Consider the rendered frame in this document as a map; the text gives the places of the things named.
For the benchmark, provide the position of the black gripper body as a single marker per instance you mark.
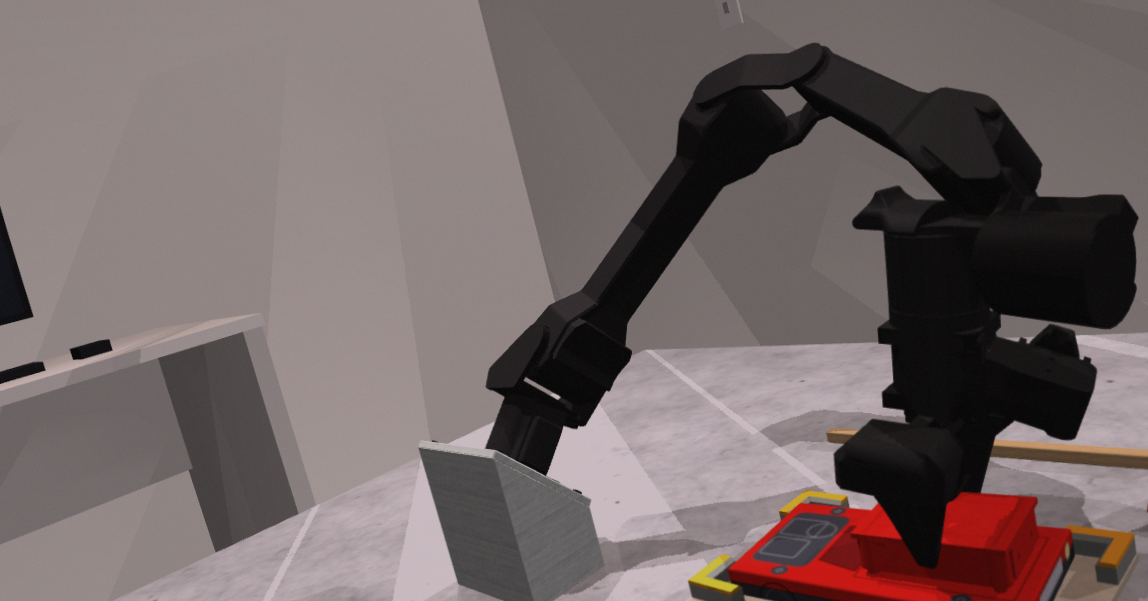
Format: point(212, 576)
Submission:
point(921, 463)

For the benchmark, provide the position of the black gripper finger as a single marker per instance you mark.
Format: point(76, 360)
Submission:
point(978, 439)
point(920, 527)

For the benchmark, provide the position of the long wooden stick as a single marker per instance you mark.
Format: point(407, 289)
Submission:
point(1038, 451)

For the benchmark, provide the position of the red car hood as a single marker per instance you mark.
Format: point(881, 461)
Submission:
point(987, 540)

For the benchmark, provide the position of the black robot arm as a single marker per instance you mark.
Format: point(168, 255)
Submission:
point(991, 241)

